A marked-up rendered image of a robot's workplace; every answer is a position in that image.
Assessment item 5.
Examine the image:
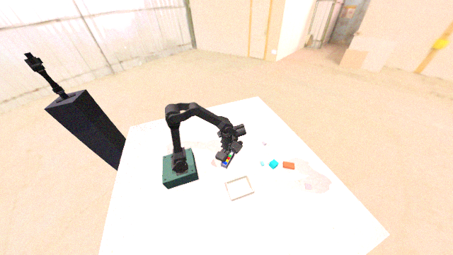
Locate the beige square tray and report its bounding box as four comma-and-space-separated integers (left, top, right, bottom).
225, 174, 255, 201

